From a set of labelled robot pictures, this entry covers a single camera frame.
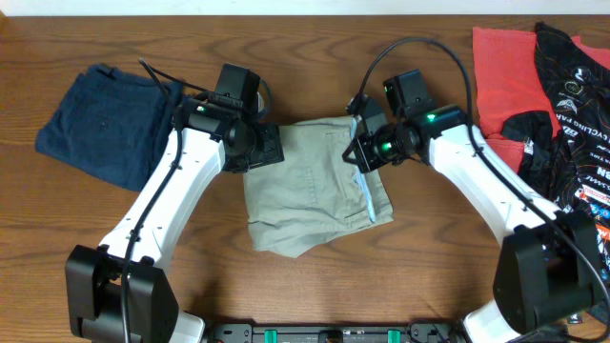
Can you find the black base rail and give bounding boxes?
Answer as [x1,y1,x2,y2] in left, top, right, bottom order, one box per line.
[205,321,470,343]

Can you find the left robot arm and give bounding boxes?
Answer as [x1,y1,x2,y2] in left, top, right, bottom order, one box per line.
[65,94,284,342]

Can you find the red orange t-shirt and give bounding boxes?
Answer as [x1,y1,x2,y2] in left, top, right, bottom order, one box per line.
[472,26,610,172]

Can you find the folded navy blue garment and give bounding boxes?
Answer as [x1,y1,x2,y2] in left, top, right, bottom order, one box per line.
[35,64,183,192]

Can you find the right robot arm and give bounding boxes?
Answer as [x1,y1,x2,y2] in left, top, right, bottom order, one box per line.
[342,100,609,342]

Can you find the black printed cycling jersey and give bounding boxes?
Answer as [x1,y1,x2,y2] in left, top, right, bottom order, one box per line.
[500,22,609,281]

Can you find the khaki green shorts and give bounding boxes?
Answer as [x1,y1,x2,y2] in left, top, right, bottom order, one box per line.
[243,116,394,258]

